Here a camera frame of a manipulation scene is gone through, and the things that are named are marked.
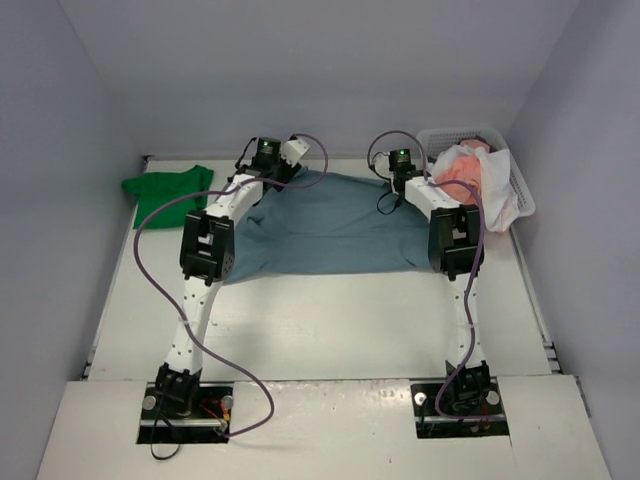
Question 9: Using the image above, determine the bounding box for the pink t shirt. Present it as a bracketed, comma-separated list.
[432, 138, 521, 221]

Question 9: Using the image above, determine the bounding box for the grey-blue t shirt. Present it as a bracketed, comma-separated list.
[227, 170, 430, 283]

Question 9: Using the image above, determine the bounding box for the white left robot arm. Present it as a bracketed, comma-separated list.
[155, 136, 310, 420]

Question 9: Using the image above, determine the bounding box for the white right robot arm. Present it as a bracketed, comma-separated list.
[388, 149, 490, 415]

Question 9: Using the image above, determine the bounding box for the green t shirt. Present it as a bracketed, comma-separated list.
[121, 165, 214, 229]

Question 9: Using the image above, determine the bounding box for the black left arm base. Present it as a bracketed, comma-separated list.
[137, 383, 234, 445]

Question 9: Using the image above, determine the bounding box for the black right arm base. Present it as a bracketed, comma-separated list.
[410, 378, 510, 440]

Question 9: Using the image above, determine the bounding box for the white t shirt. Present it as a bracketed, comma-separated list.
[429, 144, 521, 234]

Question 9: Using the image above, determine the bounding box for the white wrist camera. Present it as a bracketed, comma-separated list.
[280, 135, 310, 167]
[371, 151, 390, 177]

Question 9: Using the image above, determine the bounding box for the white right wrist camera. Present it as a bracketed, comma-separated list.
[371, 151, 390, 177]

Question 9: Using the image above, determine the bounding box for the black loop cable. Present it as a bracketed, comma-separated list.
[149, 419, 182, 461]

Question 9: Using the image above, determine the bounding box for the white laundry basket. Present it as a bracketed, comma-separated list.
[417, 125, 536, 218]

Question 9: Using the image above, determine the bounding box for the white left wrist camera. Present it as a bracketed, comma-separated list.
[280, 135, 310, 167]

